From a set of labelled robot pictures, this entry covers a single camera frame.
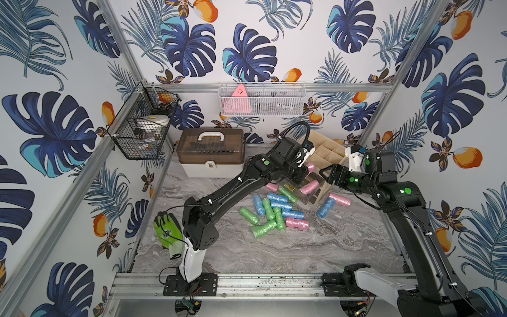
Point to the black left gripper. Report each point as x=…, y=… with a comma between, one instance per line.
x=303, y=172

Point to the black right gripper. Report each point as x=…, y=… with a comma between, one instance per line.
x=335, y=170

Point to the pink roll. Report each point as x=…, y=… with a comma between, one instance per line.
x=299, y=224
x=310, y=188
x=311, y=168
x=272, y=187
x=346, y=202

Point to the clear top drawer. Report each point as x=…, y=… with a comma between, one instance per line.
x=304, y=199

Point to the beige drawer organizer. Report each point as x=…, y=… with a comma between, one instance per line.
x=327, y=152

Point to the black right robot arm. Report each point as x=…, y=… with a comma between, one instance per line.
x=438, y=290

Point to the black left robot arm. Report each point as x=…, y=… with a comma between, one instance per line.
x=200, y=217

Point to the green roll near drawer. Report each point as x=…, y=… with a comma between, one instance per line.
x=287, y=193

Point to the blue roll top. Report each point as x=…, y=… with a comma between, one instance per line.
x=278, y=198

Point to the blue roll middle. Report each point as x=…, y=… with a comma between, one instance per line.
x=281, y=205

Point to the blue roll left upright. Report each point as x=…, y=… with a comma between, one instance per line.
x=259, y=205

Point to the green roll right upright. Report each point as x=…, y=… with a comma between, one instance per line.
x=281, y=226

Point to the green roll upright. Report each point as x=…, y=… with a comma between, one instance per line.
x=281, y=226
x=270, y=215

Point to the blue roll lower right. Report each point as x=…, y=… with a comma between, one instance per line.
x=293, y=214

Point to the green roll centre upright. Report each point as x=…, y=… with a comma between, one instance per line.
x=270, y=215

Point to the green roll left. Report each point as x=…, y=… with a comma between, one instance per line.
x=249, y=216

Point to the green roll lower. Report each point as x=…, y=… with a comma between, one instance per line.
x=261, y=230

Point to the brown lidded storage box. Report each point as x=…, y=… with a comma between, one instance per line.
x=211, y=152

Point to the pink triangle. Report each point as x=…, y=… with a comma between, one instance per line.
x=238, y=103

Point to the white tape roll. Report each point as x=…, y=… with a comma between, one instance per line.
x=152, y=122

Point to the green work glove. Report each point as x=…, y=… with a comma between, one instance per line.
x=169, y=234

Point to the clear wall tray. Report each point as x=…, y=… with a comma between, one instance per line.
x=269, y=99

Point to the black wire basket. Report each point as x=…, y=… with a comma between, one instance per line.
x=140, y=129

